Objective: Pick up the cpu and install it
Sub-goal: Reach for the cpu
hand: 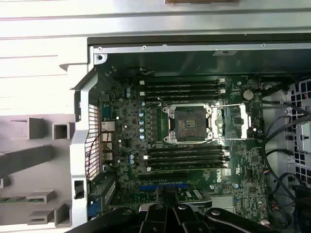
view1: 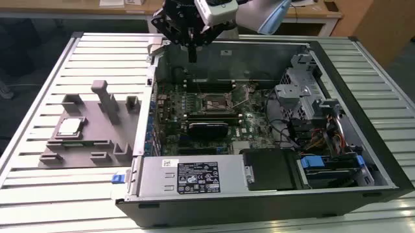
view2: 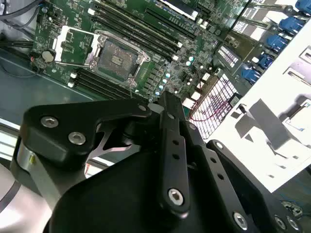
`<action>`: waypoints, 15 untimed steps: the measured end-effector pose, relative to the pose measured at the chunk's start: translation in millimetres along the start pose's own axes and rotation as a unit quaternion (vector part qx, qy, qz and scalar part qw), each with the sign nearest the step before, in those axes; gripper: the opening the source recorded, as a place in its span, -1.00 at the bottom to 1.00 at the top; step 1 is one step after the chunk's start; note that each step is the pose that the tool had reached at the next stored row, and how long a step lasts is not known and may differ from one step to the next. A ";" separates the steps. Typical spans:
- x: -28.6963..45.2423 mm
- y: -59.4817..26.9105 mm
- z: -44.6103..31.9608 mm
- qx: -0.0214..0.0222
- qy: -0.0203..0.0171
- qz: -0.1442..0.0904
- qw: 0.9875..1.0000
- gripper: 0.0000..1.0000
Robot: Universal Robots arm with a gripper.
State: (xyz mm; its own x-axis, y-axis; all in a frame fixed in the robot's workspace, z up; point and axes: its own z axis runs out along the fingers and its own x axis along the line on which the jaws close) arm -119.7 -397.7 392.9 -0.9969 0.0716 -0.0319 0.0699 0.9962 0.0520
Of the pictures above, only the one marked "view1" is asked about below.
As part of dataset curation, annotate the silver CPU green substrate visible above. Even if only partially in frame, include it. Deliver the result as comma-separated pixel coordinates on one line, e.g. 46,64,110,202
56,118,85,138

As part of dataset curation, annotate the grey parts rack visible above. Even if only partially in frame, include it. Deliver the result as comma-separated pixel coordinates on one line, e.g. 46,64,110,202
37,80,141,168

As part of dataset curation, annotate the black graphics card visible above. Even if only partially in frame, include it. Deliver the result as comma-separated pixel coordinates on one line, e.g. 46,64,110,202
185,122,230,141

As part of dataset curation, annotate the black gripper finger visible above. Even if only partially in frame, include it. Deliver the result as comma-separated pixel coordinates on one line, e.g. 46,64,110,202
150,9,194,63
193,21,236,63

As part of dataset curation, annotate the CPU socket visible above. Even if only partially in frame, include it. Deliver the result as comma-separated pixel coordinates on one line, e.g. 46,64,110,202
200,93,236,114

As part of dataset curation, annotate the blue disk carrier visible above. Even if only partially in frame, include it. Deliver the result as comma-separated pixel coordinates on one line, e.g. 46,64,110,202
300,156,367,170

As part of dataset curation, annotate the green RAM stick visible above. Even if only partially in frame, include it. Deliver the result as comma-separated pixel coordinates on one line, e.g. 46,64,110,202
61,142,97,148

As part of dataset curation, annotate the orange wire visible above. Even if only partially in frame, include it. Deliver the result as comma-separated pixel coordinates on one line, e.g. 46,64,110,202
333,130,347,156

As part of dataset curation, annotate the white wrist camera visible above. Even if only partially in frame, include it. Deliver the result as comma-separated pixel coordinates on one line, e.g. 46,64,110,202
193,0,238,26

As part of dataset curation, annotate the black cable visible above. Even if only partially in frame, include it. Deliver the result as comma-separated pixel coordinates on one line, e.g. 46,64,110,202
264,89,300,150

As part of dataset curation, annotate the grey power supply unit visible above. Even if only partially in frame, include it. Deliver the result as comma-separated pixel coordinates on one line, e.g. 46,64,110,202
134,155,248,199

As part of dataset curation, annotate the yellow wire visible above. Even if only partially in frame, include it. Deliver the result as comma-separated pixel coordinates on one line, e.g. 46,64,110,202
302,138,324,151

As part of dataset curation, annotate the black plastic shroud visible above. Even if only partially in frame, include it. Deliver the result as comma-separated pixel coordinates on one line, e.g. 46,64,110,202
241,148,304,192

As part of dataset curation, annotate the silver metal bracket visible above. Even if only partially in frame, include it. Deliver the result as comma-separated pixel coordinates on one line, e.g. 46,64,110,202
244,165,256,184

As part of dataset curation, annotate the black expansion slot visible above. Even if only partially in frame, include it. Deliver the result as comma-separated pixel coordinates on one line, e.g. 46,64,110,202
177,148,218,156

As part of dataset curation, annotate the black open PC case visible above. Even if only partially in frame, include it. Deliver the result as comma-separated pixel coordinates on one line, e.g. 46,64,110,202
114,36,415,228

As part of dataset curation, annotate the white stand foot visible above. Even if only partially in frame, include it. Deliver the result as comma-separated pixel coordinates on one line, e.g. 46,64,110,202
0,80,14,99

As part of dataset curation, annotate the green motherboard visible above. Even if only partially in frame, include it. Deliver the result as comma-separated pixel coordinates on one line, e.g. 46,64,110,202
150,81,281,156

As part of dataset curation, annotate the wooden desk white frame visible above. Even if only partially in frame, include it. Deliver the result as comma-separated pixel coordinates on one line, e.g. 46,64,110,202
0,0,162,33
277,0,344,37

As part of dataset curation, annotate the thin wire locking lever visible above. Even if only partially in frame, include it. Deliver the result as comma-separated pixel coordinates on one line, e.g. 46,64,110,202
189,75,205,96
232,96,253,109

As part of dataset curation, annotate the metal socket cover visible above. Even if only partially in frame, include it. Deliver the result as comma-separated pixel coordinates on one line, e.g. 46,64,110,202
225,83,253,109

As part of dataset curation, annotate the grey metal drive cage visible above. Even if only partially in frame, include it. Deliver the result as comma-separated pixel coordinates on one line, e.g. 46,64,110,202
274,54,328,122

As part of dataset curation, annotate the wooden cabinet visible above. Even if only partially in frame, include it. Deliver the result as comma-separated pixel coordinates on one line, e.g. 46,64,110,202
332,0,415,67

